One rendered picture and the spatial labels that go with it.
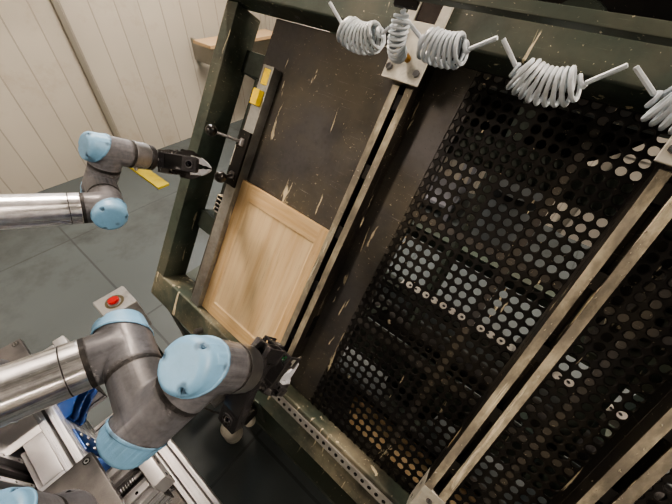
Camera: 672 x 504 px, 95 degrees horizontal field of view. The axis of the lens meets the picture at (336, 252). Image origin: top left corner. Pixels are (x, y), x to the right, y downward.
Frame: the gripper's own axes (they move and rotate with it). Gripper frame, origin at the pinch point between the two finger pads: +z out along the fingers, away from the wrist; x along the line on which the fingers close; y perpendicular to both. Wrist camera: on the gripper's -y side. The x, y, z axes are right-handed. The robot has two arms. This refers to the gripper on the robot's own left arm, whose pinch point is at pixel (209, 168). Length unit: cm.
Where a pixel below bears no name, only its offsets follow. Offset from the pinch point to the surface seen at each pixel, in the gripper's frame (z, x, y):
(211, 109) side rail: 8.1, -22.7, 11.2
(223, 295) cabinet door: 10.5, 47.8, 1.7
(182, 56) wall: 163, -146, 269
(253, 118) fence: 8.1, -18.5, -10.8
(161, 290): 7, 53, 38
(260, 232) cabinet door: 10.5, 20.2, -15.5
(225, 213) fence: 8.1, 15.1, 0.4
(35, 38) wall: 39, -106, 281
